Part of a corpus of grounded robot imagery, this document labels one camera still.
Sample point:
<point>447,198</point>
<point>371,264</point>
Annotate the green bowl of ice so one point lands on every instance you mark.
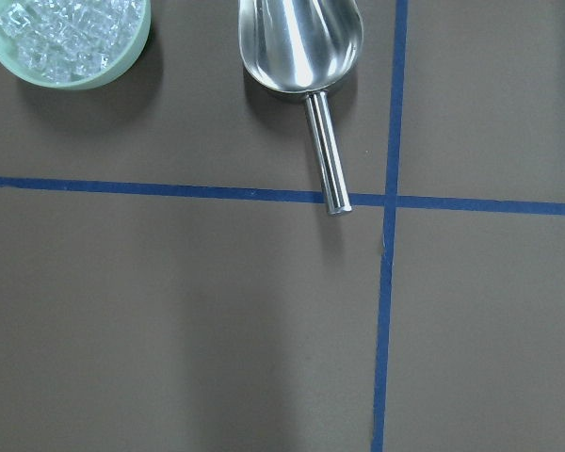
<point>72,45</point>

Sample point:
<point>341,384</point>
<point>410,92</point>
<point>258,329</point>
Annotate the metal ice scoop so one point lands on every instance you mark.
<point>304,50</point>

